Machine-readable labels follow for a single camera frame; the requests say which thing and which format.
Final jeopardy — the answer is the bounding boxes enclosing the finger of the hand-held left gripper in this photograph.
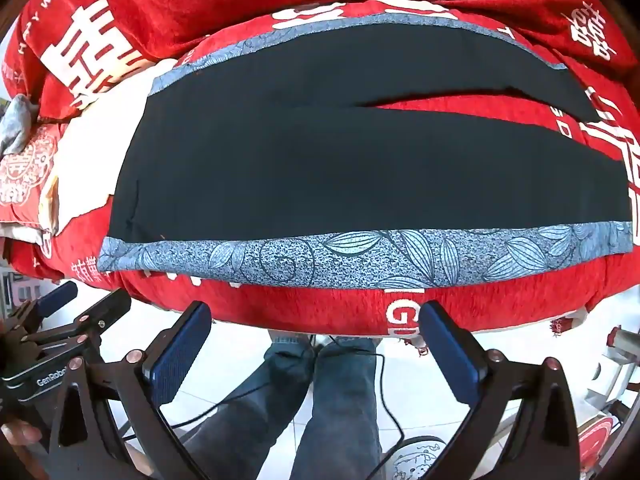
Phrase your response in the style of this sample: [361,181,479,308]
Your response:
[6,281,79,335]
[27,288,132,356]

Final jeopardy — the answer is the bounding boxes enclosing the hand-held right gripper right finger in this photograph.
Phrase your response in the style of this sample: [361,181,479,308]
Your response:
[419,301,583,480]

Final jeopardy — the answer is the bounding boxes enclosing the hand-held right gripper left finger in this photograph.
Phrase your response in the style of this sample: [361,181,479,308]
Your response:
[47,301,213,480]

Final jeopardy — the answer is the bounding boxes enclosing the black pants with grey floral stripe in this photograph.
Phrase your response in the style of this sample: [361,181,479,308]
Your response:
[97,14,635,288]

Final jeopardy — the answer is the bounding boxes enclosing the person's left hand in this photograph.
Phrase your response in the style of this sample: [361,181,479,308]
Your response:
[0,422,43,450]

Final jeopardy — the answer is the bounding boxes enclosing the red printed blanket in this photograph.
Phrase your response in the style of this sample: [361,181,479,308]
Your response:
[0,0,640,356]

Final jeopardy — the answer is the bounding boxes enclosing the person's left leg in jeans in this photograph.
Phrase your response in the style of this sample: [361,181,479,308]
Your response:
[182,332,318,480]

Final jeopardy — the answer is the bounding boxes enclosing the person's leg in jeans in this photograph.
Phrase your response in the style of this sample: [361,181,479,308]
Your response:
[295,337,383,480]
[182,332,318,480]

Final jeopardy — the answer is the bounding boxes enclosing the white printed slipper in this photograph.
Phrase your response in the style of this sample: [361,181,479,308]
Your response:
[387,435,448,480]

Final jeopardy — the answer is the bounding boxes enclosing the person's right leg in jeans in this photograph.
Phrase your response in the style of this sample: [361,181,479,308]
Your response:
[295,337,383,480]

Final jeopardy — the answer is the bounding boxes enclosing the red and white patterned cushion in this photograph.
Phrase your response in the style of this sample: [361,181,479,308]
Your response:
[0,122,63,223]

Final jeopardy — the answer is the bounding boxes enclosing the red round object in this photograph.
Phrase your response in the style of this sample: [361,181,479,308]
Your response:
[579,412,622,477]

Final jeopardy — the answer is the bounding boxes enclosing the grey cloth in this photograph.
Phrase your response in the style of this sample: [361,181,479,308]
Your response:
[0,94,38,156]

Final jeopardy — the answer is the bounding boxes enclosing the black cable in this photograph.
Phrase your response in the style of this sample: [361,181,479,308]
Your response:
[172,332,406,480]

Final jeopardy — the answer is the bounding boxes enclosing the white metal frame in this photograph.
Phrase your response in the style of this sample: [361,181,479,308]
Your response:
[587,327,640,411]

